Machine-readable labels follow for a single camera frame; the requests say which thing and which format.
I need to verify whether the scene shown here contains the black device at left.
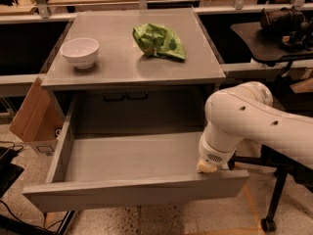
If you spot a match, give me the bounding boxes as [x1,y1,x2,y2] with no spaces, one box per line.
[0,147,23,198]

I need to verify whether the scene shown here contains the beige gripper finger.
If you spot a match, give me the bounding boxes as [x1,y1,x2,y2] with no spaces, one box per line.
[197,158,217,173]

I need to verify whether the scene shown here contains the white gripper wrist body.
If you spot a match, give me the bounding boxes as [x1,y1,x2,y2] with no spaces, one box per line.
[199,135,235,165]

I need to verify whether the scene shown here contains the black desk top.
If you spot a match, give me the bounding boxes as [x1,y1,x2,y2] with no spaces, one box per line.
[230,22,313,64]

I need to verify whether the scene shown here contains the grey top drawer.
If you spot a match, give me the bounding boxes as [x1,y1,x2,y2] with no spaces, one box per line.
[23,91,248,212]

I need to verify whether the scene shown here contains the green crumpled chip bag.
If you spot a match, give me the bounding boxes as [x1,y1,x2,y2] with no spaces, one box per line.
[132,23,186,61]

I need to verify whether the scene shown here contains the white bowl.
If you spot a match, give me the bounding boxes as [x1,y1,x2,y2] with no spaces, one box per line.
[60,38,100,69]

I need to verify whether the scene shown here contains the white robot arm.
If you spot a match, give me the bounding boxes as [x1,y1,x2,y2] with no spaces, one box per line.
[197,81,313,173]

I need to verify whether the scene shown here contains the cardboard box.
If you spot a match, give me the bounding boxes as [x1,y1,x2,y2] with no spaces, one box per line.
[9,77,64,156]

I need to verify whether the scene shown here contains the black headset on desk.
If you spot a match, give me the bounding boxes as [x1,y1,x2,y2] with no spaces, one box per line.
[260,7,313,51]

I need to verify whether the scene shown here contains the black stand base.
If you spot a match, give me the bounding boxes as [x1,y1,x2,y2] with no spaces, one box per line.
[0,211,76,235]

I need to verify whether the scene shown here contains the grey drawer cabinet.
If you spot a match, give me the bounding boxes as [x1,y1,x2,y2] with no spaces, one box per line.
[43,9,225,136]

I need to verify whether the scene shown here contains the black office chair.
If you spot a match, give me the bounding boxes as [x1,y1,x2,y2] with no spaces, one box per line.
[228,68,313,232]

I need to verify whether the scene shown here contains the black cable on floor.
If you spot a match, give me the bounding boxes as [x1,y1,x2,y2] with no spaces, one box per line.
[0,199,67,232]

